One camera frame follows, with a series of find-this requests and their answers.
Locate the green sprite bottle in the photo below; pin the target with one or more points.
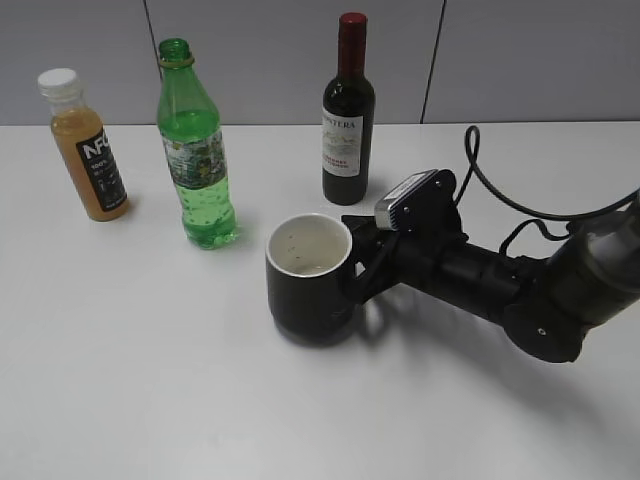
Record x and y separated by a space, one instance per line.
189 124

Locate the orange juice bottle white cap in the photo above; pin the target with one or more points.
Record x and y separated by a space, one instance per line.
81 139

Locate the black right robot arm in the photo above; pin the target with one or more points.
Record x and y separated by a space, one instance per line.
545 306

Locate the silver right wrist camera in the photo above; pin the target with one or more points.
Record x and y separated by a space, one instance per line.
399 199

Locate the black mug white interior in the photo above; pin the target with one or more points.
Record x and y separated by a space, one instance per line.
308 260

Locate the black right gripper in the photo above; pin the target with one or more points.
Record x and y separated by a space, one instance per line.
381 258

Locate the dark red wine bottle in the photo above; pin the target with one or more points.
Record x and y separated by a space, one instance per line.
347 117

